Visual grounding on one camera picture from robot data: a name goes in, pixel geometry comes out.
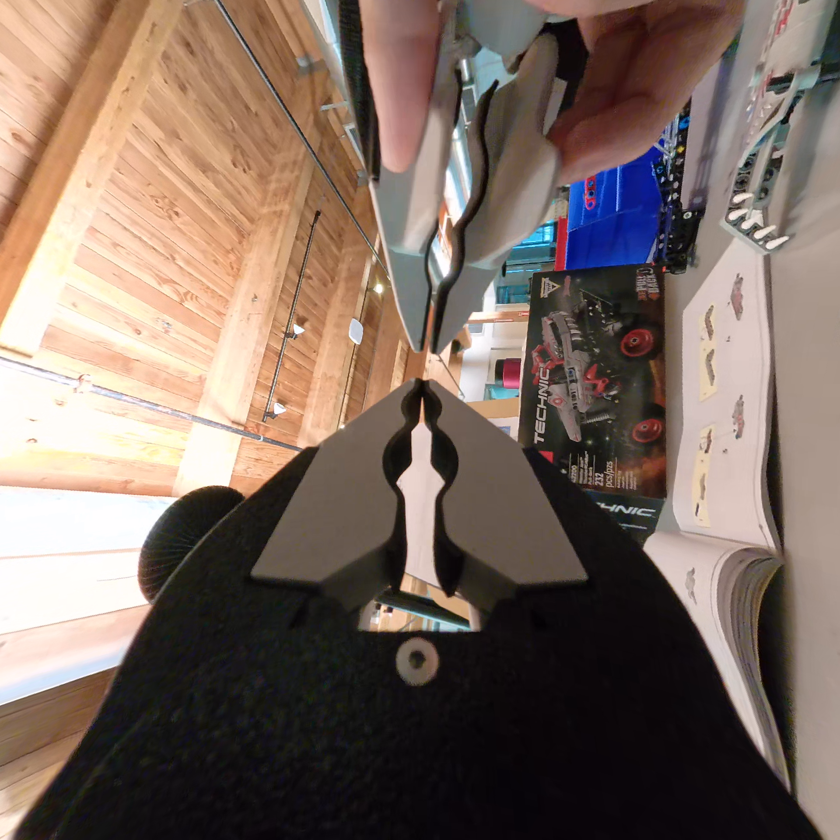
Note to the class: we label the dark red cylinder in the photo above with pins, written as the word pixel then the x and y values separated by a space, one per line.
pixel 508 373

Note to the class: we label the person's right hand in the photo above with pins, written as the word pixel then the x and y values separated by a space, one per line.
pixel 643 79

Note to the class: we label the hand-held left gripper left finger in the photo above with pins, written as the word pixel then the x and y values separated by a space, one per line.
pixel 328 525

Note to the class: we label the grey desk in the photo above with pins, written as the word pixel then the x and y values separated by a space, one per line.
pixel 810 426

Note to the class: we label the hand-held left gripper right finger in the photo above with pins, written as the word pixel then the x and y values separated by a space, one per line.
pixel 512 525

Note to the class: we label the black round ribbed object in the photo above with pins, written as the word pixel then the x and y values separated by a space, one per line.
pixel 184 538

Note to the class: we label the red brick beam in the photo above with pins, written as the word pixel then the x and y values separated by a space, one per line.
pixel 600 190

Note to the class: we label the black toy set box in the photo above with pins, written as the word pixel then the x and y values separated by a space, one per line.
pixel 590 394

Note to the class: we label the blue storage bin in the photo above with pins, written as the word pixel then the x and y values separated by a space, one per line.
pixel 617 236

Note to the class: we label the grey toothed dinosaur head model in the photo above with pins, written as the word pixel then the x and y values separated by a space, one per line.
pixel 781 131

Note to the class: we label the black brick chassis model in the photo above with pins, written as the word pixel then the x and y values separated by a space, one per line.
pixel 676 197

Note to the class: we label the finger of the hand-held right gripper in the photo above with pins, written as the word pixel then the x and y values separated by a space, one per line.
pixel 518 164
pixel 407 223

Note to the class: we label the open instruction booklet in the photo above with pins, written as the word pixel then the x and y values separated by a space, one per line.
pixel 728 459

